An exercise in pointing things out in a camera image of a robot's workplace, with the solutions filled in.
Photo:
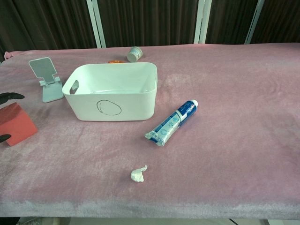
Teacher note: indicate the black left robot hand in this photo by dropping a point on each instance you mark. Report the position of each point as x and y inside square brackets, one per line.
[9, 96]

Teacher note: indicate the blue white toothpaste tube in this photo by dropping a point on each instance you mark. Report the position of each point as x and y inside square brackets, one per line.
[172, 123]

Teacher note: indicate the pink fleece blanket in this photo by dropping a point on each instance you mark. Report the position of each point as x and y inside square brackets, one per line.
[187, 140]

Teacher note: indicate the red rectangular block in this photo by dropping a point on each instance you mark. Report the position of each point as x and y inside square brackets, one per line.
[16, 125]

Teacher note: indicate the small orange object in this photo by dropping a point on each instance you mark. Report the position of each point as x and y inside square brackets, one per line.
[114, 61]

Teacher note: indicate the dark brown curtain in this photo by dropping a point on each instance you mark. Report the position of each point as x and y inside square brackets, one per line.
[150, 21]

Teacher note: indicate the light blue phone stand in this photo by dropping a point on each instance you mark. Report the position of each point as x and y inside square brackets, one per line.
[47, 77]

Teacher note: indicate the small white jar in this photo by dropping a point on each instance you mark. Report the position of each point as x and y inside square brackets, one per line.
[135, 54]

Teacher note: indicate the crumpled white tissue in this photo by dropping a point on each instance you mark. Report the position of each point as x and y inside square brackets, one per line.
[138, 174]

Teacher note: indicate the white screen frame post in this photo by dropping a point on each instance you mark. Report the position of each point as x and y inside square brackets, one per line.
[201, 22]
[96, 23]
[254, 22]

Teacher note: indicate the white plastic storage basket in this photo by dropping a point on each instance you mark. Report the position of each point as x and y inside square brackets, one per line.
[110, 93]

